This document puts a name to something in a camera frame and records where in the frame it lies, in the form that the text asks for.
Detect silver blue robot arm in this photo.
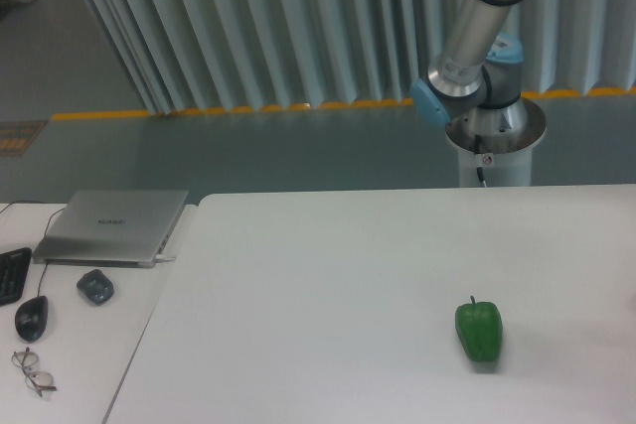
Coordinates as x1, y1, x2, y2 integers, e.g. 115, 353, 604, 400
410, 0, 523, 126

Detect green bell pepper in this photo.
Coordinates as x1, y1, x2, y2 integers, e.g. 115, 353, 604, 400
454, 296, 503, 362

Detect white USB plug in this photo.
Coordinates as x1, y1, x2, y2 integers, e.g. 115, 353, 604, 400
153, 254, 176, 264

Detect corrugated white partition screen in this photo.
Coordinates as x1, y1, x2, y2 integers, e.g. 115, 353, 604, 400
85, 0, 635, 114

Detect silver Huawei laptop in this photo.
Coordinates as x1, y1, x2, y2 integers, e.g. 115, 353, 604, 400
32, 190, 188, 268

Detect black earbud case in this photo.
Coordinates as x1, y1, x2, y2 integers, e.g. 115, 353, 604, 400
77, 269, 114, 306

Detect black keyboard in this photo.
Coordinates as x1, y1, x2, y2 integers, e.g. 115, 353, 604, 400
0, 247, 32, 306

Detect black computer mouse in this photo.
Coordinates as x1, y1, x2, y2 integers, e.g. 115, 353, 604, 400
14, 295, 49, 343

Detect thin-framed eyeglasses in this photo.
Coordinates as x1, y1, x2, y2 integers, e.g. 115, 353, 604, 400
11, 348, 58, 397

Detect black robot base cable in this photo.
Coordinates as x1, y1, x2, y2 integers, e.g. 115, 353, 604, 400
472, 133, 491, 189

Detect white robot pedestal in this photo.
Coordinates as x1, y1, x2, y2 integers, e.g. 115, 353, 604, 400
445, 98, 547, 188

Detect black mouse cable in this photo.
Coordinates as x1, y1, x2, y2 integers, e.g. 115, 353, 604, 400
0, 200, 69, 299

